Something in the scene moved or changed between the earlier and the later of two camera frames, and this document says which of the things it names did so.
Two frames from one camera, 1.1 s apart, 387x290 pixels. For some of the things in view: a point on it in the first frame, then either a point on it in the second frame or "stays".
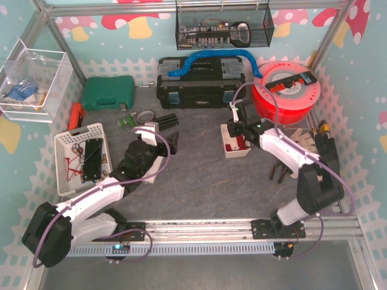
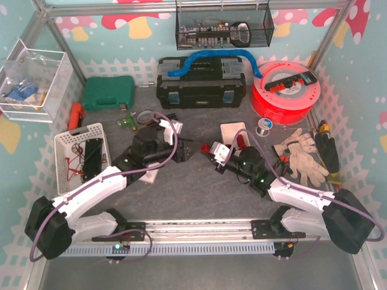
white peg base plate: [154, 168] stays
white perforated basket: [82, 158] stays
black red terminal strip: [306, 78] stays
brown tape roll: [145, 116] stays
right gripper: [233, 128] -> [218, 163]
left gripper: [164, 147] -> [178, 151]
